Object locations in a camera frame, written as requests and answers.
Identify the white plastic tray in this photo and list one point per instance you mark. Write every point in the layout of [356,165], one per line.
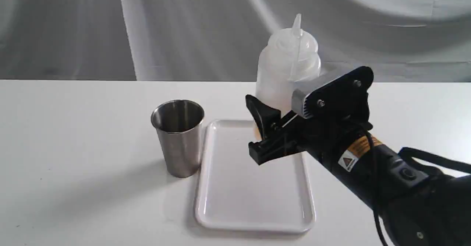
[236,194]

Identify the grey fabric backdrop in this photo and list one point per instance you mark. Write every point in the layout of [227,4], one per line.
[220,40]

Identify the translucent plastic squeeze bottle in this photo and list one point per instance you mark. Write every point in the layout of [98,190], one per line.
[289,58]

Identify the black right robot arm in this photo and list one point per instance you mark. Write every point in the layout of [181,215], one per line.
[419,205]

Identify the stainless steel cup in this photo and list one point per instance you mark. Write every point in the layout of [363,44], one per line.
[178,124]

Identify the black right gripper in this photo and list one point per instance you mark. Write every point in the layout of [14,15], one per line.
[281,136]

